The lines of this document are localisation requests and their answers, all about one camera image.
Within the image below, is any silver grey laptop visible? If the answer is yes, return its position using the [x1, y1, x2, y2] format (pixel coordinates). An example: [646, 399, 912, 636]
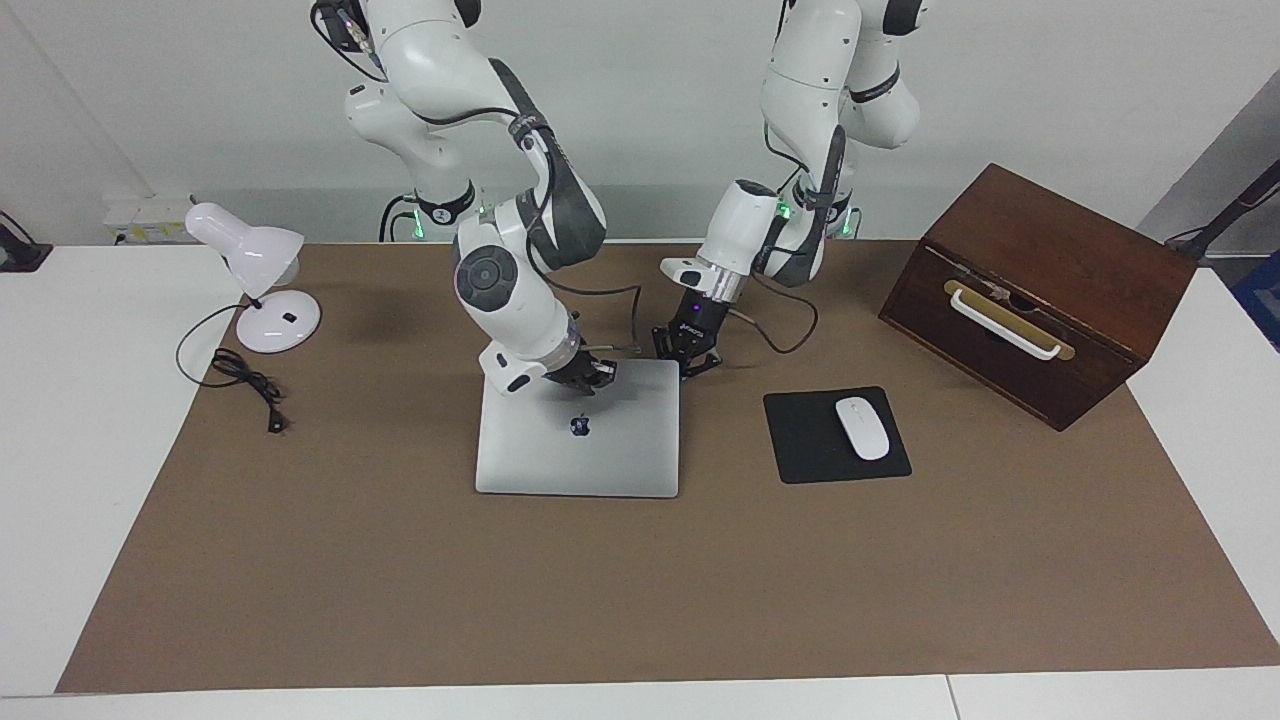
[474, 358, 682, 499]

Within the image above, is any black mouse pad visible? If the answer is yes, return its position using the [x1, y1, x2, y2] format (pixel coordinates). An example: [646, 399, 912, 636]
[763, 386, 913, 485]

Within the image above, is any white computer mouse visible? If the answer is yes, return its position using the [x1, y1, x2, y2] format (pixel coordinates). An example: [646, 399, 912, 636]
[835, 397, 891, 462]

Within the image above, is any large brown table mat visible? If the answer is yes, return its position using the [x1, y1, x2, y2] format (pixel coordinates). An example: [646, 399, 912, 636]
[55, 240, 1280, 694]

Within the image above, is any white desk lamp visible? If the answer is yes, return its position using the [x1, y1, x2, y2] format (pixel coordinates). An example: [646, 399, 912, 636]
[185, 202, 323, 354]

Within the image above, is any dark brown wooden box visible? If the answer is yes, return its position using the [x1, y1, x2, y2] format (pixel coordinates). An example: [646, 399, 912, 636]
[878, 163, 1198, 432]

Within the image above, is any white power strip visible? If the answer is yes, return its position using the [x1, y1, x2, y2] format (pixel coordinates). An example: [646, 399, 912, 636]
[103, 193, 196, 246]

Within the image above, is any black angled stand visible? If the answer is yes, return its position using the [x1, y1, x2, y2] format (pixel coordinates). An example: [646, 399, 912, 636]
[1165, 158, 1280, 263]

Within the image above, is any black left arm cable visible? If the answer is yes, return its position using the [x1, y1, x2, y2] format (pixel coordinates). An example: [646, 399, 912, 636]
[725, 120, 851, 357]

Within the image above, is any white box handle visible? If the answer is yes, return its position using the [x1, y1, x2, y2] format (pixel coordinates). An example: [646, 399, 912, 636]
[948, 288, 1063, 361]

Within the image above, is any black lamp power cable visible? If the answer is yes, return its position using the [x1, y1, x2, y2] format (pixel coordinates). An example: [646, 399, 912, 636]
[176, 303, 291, 434]

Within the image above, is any brass handle plate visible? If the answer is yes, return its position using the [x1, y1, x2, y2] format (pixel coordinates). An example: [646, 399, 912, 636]
[943, 279, 1077, 362]

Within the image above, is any black clamp mount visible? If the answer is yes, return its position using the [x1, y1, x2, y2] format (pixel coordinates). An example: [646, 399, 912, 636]
[0, 212, 53, 273]

